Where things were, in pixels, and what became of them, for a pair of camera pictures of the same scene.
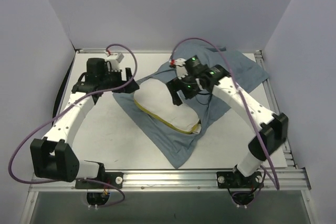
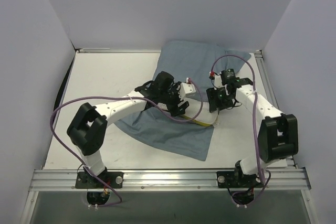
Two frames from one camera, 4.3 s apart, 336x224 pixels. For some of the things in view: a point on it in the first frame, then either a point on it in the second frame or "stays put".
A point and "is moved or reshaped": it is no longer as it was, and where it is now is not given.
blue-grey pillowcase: x=208 y=106 is moved or reshaped
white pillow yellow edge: x=154 y=96 -> x=206 y=118
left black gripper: x=124 y=77 -> x=177 y=102
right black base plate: x=232 y=179 stays put
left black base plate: x=115 y=179 stays put
